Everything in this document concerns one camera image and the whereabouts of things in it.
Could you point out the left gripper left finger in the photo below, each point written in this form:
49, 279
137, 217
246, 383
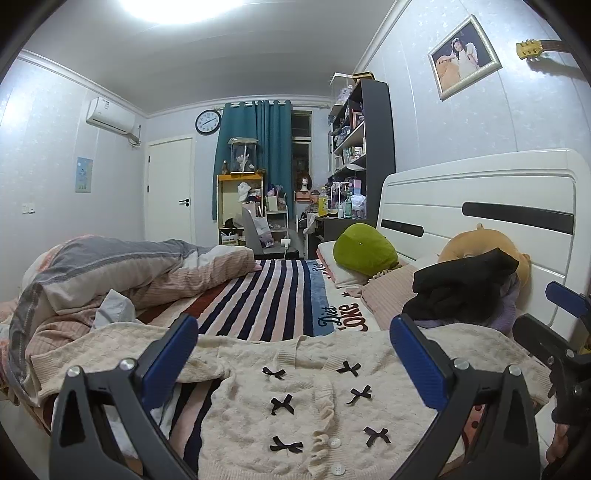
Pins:
83, 445

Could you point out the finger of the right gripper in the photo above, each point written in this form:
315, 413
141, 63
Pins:
575, 304

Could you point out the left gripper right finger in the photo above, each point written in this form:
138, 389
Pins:
505, 445

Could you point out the cream knit cardigan with bows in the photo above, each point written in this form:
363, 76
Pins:
340, 406

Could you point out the white red dotted fabric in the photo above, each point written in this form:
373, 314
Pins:
472, 427

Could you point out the purple knit garment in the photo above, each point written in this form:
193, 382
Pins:
503, 316

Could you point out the white crumpled cloth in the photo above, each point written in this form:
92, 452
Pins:
115, 308

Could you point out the black folded garment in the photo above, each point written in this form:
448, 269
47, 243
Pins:
467, 290

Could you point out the white bed headboard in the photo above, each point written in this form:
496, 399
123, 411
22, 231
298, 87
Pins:
540, 199

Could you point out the orange plush bear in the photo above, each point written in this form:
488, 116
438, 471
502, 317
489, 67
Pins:
466, 246

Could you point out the pink grey striped duvet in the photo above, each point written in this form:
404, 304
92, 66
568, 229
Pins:
64, 287

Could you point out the striped fleece blanket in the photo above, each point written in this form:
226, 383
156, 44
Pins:
282, 300

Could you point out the grey chair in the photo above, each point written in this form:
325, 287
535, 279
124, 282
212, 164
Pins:
269, 236

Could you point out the green plush pillow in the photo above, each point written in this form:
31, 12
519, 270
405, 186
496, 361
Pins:
363, 249

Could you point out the white pillow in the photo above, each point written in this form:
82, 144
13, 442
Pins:
342, 277

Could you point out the white door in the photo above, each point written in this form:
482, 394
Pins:
169, 187

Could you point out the yellow ukulele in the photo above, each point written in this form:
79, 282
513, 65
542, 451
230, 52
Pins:
531, 49

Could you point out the dark tall bookshelf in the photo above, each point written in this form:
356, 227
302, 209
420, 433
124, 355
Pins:
361, 142

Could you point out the framed portrait photo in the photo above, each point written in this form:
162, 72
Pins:
463, 58

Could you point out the glass display case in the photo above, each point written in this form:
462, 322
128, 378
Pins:
242, 154

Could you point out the wig mannequin head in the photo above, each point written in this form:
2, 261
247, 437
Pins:
302, 181

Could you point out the white air conditioner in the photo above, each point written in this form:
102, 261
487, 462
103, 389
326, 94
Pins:
106, 114

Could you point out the teal curtain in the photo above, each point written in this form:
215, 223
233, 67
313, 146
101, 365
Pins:
269, 122

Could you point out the white wall switch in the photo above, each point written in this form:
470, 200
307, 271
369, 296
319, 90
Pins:
28, 208

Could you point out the blue wall poster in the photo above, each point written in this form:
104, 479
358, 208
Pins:
83, 176

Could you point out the yellow frame shelf unit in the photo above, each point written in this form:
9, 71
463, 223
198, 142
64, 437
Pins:
235, 191

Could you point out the round wall clock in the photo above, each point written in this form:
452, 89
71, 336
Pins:
208, 122

